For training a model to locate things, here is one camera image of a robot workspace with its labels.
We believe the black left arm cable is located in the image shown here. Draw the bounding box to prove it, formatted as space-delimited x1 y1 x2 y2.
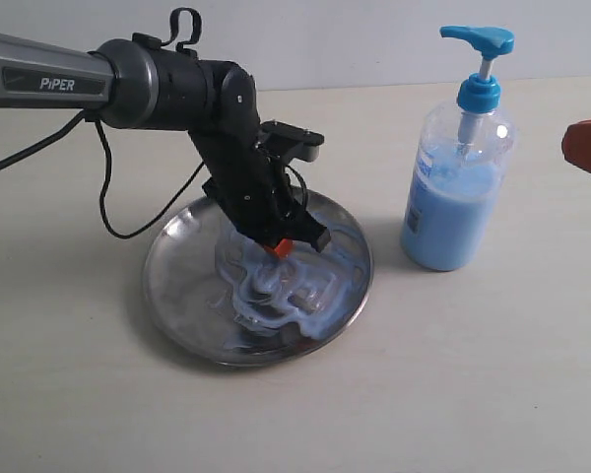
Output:
0 6 311 240

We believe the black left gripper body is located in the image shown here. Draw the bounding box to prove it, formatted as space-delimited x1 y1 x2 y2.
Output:
190 131 331 251

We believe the round steel plate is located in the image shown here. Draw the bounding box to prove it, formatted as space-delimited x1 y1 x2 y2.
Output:
143 191 374 367

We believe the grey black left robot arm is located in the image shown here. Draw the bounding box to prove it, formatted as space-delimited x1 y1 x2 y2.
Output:
0 34 330 253

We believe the blue soap pump bottle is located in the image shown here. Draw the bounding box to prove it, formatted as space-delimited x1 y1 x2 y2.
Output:
400 26 516 272

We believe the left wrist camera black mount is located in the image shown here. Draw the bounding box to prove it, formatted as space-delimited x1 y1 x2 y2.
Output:
259 120 325 165

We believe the light blue soap smear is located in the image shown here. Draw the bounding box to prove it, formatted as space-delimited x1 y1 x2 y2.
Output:
215 211 371 340

